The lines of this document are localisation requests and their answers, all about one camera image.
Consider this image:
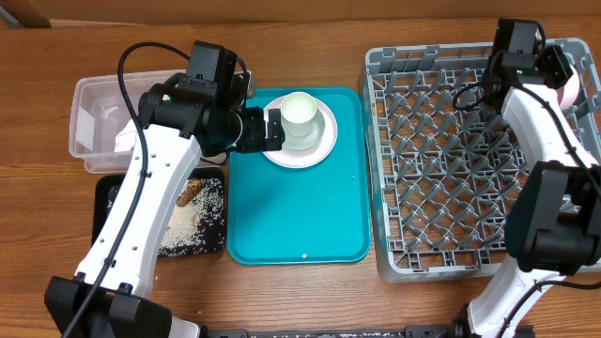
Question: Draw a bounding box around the white napkin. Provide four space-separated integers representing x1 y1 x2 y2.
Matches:
115 120 137 152

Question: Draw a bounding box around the black plastic tray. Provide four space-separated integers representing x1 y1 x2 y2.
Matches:
90 167 228 264

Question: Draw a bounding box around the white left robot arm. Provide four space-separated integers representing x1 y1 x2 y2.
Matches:
44 84 284 337

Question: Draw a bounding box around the grey bowl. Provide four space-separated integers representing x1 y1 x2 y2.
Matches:
281 109 325 150

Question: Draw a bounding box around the teal serving tray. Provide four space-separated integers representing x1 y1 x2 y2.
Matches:
227 87 371 265

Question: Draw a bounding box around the large pink plate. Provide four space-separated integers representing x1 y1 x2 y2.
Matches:
264 95 338 169

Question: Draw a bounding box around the clear plastic bin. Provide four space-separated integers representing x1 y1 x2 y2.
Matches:
69 69 185 175

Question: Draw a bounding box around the brown food piece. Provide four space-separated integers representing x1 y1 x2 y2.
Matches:
176 178 204 207

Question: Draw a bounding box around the small pink bowl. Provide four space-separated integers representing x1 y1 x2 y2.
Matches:
556 66 580 111

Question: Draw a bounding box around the cream cup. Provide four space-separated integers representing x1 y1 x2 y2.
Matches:
280 92 317 137

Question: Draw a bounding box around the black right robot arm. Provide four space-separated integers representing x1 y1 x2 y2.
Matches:
466 42 600 337

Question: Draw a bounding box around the grey dishwasher rack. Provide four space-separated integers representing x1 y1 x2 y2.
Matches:
358 38 601 284

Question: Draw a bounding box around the white rice pile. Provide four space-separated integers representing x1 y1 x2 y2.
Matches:
157 177 226 257

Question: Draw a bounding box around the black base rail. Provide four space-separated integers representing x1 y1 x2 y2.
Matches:
200 322 477 338

